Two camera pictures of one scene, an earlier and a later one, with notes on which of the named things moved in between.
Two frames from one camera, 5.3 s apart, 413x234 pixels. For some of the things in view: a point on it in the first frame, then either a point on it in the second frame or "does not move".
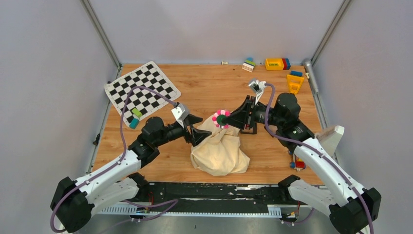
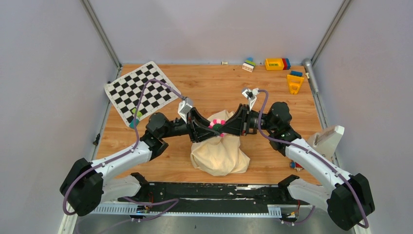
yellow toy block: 274,64 does not move
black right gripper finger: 237,117 does not move
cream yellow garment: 221,152 does not move
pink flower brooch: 218,117 to 216,124
